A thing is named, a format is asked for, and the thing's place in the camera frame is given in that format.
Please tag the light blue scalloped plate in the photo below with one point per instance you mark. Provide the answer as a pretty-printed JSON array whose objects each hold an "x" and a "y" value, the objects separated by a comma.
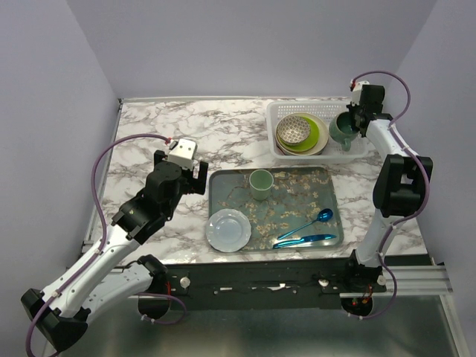
[{"x": 228, "y": 230}]

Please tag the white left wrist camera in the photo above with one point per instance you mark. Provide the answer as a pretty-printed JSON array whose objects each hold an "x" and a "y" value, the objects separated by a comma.
[{"x": 181, "y": 152}]

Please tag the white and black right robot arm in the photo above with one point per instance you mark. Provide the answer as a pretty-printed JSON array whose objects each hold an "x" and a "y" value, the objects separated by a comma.
[{"x": 401, "y": 191}]

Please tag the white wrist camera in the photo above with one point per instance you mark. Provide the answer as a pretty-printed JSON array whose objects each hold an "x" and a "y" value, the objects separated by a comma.
[
  {"x": 357, "y": 97},
  {"x": 181, "y": 152}
]

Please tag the blue metallic knife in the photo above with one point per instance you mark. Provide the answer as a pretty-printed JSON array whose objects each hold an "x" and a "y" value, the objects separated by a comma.
[{"x": 302, "y": 240}]

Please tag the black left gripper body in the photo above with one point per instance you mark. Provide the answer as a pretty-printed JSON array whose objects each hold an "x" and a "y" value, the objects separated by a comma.
[{"x": 187, "y": 181}]

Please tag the blue metallic spoon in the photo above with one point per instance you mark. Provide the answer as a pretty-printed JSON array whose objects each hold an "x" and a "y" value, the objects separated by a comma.
[{"x": 324, "y": 215}]

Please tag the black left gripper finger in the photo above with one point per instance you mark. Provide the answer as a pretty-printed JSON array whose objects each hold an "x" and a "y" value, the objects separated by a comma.
[
  {"x": 159, "y": 156},
  {"x": 201, "y": 180}
]

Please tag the light green ceramic cup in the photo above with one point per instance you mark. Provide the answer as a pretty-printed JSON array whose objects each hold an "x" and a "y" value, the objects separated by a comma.
[{"x": 261, "y": 182}]

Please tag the patterned small ceramic bowl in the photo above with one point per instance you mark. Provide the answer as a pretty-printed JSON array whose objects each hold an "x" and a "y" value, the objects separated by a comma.
[{"x": 293, "y": 130}]

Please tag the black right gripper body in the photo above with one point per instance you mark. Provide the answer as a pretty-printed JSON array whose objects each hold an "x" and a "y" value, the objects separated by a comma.
[{"x": 352, "y": 118}]

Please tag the lime green plate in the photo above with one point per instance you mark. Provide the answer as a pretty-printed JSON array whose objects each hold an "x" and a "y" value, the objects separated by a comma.
[{"x": 312, "y": 139}]

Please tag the teal glazed ceramic mug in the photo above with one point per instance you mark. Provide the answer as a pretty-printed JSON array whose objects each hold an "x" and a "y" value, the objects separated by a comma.
[{"x": 342, "y": 132}]

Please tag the teal floral serving tray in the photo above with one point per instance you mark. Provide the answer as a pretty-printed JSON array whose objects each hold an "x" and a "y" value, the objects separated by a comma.
[{"x": 296, "y": 198}]

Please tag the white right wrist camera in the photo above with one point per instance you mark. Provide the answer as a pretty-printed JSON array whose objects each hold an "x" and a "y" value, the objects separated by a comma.
[{"x": 357, "y": 97}]

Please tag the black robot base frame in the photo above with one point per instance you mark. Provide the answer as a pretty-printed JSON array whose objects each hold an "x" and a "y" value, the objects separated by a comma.
[{"x": 278, "y": 284}]

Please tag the cream plate with black mark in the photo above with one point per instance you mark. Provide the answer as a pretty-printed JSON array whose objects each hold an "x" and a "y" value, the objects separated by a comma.
[{"x": 320, "y": 145}]

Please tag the white perforated plastic bin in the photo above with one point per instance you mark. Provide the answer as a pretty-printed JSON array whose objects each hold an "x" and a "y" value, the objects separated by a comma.
[{"x": 324, "y": 109}]

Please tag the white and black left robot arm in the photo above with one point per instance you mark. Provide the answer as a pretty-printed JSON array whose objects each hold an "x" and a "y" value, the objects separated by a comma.
[{"x": 59, "y": 310}]

